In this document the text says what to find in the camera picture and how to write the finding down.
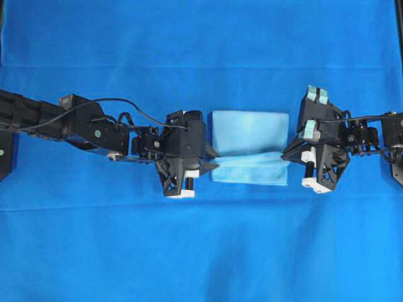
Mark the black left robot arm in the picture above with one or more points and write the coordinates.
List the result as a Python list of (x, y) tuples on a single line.
[(75, 120)]

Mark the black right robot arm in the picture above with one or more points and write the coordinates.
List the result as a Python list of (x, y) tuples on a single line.
[(389, 133)]

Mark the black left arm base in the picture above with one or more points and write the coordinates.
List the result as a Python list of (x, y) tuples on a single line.
[(9, 153)]

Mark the dark blue table cloth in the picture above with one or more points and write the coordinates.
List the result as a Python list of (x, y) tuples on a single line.
[(78, 227)]

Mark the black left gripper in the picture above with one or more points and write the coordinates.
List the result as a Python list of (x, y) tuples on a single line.
[(178, 152)]

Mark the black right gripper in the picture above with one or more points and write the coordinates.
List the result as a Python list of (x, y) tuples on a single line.
[(326, 139)]

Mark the light blue towel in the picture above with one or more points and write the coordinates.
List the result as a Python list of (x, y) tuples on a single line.
[(250, 145)]

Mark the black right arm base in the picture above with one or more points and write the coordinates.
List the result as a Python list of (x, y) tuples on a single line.
[(396, 165)]

